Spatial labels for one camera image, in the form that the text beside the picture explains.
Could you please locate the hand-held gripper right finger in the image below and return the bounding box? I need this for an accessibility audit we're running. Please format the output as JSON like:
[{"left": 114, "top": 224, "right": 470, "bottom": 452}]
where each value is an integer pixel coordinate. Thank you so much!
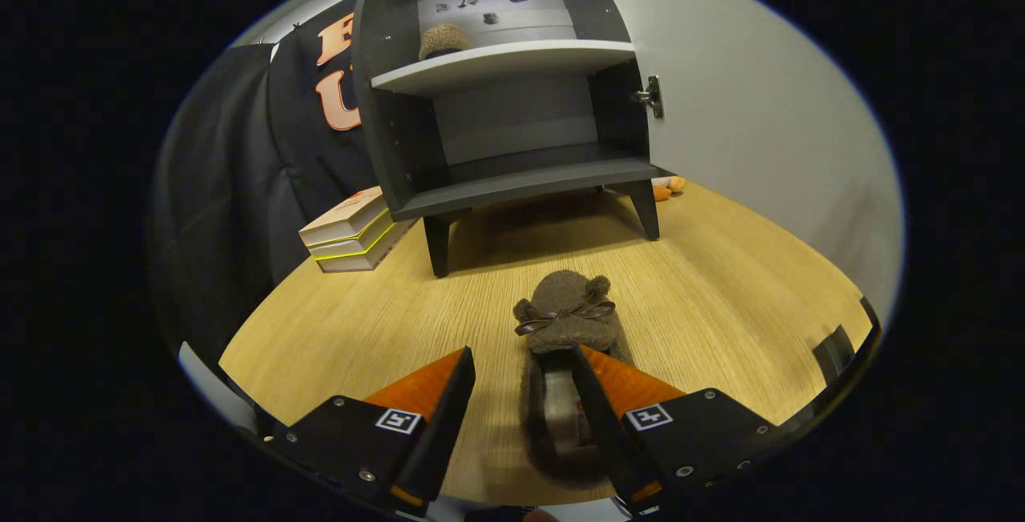
[{"left": 567, "top": 344, "right": 778, "bottom": 516}]

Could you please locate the brown fuzzy shoe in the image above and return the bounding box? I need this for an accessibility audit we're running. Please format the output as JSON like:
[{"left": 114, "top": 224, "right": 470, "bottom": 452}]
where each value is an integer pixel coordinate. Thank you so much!
[
  {"left": 418, "top": 22, "right": 472, "bottom": 61},
  {"left": 512, "top": 270, "right": 633, "bottom": 487}
]

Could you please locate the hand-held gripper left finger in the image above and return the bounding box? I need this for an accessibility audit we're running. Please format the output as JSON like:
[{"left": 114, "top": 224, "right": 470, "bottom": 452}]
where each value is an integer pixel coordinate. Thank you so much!
[{"left": 268, "top": 346, "right": 477, "bottom": 516}]

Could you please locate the beige shoe cabinet door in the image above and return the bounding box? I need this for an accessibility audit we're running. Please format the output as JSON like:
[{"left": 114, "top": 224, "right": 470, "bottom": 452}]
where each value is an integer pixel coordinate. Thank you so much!
[{"left": 573, "top": 0, "right": 906, "bottom": 323}]

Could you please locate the beige cover book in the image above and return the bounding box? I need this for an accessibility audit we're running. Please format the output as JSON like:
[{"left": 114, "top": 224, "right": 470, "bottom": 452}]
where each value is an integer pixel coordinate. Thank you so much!
[{"left": 299, "top": 186, "right": 387, "bottom": 249}]

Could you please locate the dark grey shoe cabinet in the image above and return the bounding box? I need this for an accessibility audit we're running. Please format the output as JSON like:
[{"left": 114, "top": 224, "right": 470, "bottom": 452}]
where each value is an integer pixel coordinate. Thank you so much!
[{"left": 351, "top": 0, "right": 661, "bottom": 279}]

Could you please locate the yellow edged book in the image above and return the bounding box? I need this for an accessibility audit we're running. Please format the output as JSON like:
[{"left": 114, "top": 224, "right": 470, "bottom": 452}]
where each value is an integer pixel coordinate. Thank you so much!
[{"left": 308, "top": 214, "right": 397, "bottom": 261}]

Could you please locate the black backdrop cloth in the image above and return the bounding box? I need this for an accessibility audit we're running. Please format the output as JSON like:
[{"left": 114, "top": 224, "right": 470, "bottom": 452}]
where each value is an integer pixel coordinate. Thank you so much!
[{"left": 148, "top": 0, "right": 417, "bottom": 363}]

